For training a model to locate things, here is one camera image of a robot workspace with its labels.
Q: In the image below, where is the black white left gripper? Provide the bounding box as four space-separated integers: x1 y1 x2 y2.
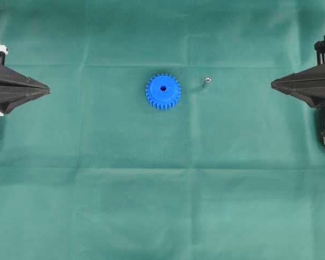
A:
0 43 50 116

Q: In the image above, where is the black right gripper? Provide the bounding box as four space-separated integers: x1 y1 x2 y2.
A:
271 35 325 108

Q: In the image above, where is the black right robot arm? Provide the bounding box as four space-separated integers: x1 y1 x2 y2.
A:
271 36 325 146

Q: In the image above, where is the blue plastic gear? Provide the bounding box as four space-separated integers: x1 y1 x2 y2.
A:
145 73 181 111

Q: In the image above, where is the green table cloth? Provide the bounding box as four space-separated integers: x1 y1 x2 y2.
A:
0 1 325 259

